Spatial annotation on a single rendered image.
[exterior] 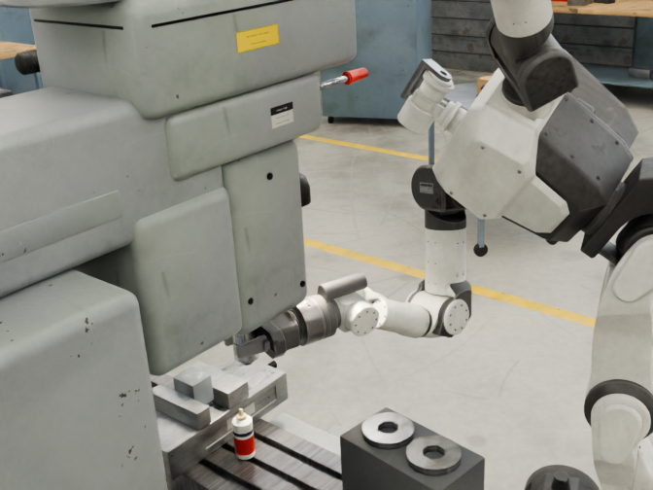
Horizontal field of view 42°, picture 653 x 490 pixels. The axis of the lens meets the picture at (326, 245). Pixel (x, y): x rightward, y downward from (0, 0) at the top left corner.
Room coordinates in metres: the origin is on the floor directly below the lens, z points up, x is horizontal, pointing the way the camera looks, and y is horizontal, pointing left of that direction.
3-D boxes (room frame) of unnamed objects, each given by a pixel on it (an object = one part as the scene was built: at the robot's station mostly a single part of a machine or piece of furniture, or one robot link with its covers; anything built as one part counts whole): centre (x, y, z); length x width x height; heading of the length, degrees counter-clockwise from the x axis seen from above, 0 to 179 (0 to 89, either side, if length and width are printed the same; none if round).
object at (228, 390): (1.54, 0.26, 1.05); 0.15 x 0.06 x 0.04; 50
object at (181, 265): (1.24, 0.29, 1.47); 0.24 x 0.19 x 0.26; 49
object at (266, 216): (1.38, 0.17, 1.47); 0.21 x 0.19 x 0.32; 49
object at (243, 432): (1.41, 0.19, 1.01); 0.04 x 0.04 x 0.11
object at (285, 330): (1.43, 0.08, 1.23); 0.13 x 0.12 x 0.10; 30
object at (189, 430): (1.52, 0.27, 1.01); 0.35 x 0.15 x 0.11; 140
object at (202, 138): (1.35, 0.19, 1.68); 0.34 x 0.24 x 0.10; 139
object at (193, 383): (1.50, 0.29, 1.07); 0.06 x 0.05 x 0.06; 50
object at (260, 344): (1.36, 0.15, 1.24); 0.06 x 0.02 x 0.03; 120
